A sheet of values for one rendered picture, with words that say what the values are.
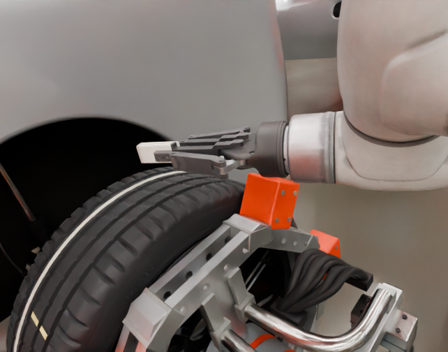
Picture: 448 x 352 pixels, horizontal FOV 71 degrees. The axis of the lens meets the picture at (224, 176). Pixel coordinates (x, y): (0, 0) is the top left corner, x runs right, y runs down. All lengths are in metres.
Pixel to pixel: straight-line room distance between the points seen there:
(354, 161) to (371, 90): 0.11
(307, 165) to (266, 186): 0.19
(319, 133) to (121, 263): 0.33
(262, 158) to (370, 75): 0.18
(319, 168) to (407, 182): 0.09
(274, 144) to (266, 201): 0.19
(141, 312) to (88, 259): 0.13
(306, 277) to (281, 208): 0.12
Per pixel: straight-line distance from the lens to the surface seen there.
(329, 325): 1.75
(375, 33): 0.25
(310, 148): 0.38
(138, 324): 0.48
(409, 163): 0.36
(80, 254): 0.57
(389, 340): 0.63
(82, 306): 0.51
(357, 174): 0.38
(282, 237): 0.61
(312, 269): 0.56
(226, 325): 0.55
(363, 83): 0.28
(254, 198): 0.58
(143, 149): 0.51
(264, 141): 0.40
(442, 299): 1.90
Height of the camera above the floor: 1.46
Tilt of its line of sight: 29 degrees down
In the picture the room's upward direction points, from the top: 16 degrees counter-clockwise
